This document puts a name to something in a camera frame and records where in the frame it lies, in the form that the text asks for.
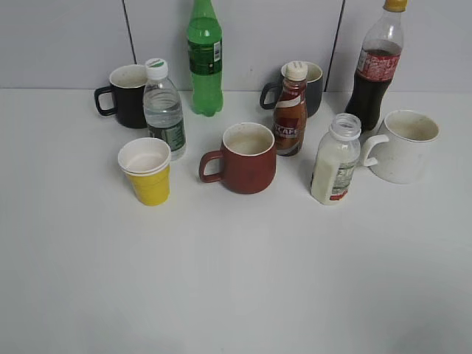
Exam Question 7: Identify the yellow paper cup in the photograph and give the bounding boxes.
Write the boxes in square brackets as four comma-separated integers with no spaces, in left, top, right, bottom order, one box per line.
[117,137,171,206]

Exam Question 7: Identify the milk bottle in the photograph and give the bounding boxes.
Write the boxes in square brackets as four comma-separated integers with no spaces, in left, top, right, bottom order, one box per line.
[310,113,361,205]

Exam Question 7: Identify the red ceramic mug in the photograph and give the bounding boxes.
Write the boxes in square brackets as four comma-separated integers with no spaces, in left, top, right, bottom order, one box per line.
[198,122,277,194]

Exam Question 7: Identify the brown coffee drink bottle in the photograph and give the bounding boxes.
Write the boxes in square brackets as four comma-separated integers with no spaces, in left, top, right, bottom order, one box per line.
[272,60,308,156]

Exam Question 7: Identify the clear water bottle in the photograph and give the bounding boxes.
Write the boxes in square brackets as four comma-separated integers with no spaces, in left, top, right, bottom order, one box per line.
[143,58,187,161]

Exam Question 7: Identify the dark grey mug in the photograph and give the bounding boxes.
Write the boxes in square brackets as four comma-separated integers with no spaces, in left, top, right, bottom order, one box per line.
[259,61,323,117]

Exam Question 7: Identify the black ceramic mug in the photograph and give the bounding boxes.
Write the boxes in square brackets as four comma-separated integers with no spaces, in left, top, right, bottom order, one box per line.
[94,64,148,129]

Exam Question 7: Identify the green soda bottle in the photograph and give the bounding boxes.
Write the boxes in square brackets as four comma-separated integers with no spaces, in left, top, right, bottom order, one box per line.
[187,0,223,117]

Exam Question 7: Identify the white ceramic mug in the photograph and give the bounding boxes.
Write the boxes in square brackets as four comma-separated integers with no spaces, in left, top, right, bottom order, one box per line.
[359,110,440,184]

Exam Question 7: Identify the cola bottle yellow cap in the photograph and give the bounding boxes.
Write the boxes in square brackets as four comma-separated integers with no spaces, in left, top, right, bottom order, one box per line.
[345,0,407,132]

